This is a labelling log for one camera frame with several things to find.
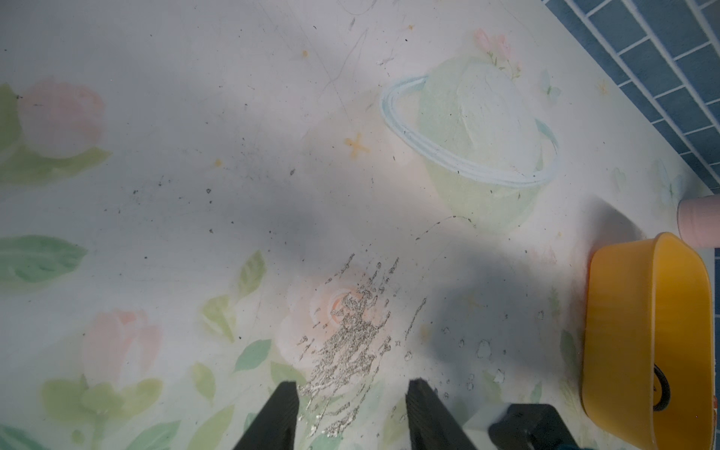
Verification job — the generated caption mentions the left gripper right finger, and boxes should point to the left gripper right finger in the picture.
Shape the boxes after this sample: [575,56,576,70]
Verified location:
[405,379,476,450]

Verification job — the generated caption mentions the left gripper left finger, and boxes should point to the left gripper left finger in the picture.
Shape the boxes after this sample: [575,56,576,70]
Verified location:
[234,381,299,450]

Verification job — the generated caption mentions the yellow plastic storage box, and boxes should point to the yellow plastic storage box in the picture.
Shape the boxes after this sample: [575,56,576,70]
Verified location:
[581,232,717,449]

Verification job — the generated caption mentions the floral table mat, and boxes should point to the floral table mat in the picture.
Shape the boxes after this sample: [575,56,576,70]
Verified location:
[1,1,719,449]

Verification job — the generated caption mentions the pink pen holder cup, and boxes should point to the pink pen holder cup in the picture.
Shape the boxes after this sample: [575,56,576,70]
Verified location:
[677,194,720,249]

